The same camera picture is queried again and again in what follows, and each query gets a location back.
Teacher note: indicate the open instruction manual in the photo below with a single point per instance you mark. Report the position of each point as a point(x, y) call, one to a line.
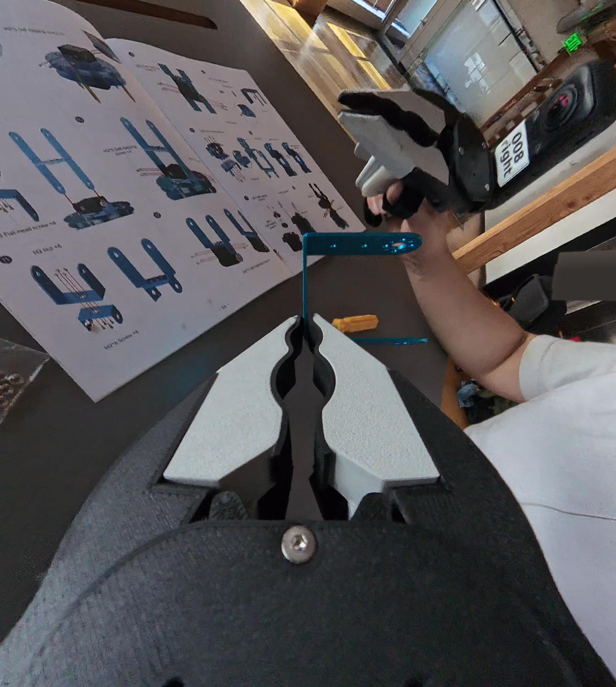
point(125, 214)

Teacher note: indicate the wooden shelf unit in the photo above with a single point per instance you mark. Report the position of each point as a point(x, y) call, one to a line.
point(555, 198)

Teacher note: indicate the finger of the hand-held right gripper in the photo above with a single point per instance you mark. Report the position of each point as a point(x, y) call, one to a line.
point(388, 142)
point(410, 104)

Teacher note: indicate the long blue U bracket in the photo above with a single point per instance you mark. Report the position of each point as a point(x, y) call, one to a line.
point(351, 244)

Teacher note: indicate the black bag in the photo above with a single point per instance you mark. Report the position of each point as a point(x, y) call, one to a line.
point(525, 300)

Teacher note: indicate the person's right forearm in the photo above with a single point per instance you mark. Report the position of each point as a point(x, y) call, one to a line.
point(469, 333)

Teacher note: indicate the white shirt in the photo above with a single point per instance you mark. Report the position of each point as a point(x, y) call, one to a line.
point(581, 483)

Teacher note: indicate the glass partition wall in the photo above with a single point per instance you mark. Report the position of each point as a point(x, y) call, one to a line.
point(474, 64)

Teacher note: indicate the person's right hand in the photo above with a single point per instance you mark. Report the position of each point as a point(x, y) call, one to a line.
point(436, 231)

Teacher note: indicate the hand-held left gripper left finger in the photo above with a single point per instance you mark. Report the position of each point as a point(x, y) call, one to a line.
point(227, 424)

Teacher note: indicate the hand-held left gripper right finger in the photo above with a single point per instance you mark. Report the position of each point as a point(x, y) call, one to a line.
point(377, 424)

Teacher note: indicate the dark grey desk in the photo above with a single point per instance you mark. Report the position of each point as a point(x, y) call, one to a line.
point(356, 284)

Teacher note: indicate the green exit sign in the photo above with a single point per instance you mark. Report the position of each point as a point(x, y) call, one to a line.
point(573, 43)

